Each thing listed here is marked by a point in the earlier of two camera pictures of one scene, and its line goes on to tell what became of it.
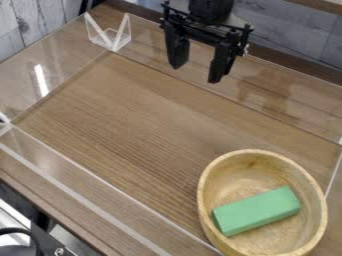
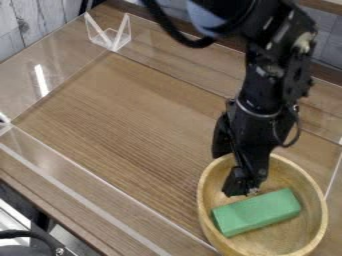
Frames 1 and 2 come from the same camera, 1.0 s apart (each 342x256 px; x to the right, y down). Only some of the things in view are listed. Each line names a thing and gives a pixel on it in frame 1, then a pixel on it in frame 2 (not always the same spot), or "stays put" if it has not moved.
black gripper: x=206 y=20 to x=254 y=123
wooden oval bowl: x=244 y=173 stays put
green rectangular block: x=256 y=210 stays put
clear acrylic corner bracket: x=108 y=38 stays put
